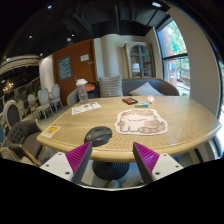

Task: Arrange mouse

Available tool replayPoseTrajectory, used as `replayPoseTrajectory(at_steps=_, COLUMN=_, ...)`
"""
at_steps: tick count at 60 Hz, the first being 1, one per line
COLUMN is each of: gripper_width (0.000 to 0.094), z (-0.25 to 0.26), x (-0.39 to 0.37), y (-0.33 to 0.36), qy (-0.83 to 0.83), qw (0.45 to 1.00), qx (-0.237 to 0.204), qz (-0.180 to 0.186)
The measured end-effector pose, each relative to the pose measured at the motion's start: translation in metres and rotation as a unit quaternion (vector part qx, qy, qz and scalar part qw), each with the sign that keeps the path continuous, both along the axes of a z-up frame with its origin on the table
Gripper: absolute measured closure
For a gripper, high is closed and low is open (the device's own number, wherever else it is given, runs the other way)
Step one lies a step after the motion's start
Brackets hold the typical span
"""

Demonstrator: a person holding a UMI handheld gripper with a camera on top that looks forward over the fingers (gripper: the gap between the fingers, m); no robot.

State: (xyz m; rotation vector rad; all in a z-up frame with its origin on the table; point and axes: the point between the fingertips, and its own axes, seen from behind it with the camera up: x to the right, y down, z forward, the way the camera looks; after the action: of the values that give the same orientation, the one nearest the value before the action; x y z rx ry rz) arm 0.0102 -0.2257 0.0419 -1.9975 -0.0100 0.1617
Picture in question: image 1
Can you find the light grey cushion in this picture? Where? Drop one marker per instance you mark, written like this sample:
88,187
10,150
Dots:
145,90

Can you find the small teal packet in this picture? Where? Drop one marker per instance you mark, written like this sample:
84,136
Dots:
139,105

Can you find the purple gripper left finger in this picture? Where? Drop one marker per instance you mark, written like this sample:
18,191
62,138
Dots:
78,159

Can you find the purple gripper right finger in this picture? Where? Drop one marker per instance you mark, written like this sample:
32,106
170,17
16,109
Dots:
146,160

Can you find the grey sofa bench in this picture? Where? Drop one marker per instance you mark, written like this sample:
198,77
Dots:
130,84

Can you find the yellow table sticker card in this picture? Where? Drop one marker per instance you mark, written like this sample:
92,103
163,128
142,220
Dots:
50,131

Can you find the wooden arched cabinet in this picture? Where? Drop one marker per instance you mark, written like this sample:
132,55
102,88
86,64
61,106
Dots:
140,60

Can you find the blue wall poster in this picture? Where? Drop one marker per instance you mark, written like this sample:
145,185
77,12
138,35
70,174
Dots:
64,68

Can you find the grey chair behind table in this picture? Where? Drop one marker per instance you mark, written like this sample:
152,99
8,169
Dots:
72,98

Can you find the white printed menu sheet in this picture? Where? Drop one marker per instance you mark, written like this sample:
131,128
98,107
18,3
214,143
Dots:
85,108

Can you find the small white round object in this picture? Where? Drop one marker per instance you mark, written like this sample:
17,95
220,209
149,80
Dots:
150,99

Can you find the clear plastic tumbler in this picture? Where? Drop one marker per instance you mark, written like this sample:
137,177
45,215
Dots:
81,85

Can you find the round wooden table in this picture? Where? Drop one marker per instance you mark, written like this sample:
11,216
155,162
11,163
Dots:
187,124

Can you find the striped cushion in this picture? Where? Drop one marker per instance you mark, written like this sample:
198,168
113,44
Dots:
111,86

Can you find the white dining chair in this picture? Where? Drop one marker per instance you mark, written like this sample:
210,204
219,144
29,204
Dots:
45,105
55,95

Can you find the oval back chair left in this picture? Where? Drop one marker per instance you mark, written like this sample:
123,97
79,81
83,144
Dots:
11,113

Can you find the black computer mouse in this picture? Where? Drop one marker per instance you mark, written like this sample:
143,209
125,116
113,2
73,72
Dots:
99,135

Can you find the white dining chair far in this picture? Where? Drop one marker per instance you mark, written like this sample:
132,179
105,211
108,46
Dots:
55,95

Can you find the cat-shaped mouse pad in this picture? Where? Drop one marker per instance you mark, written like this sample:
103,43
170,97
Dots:
145,122

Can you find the dark tufted armchair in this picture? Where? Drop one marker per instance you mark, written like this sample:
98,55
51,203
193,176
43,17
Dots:
22,140

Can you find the black red small box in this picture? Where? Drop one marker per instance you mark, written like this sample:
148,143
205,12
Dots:
129,101

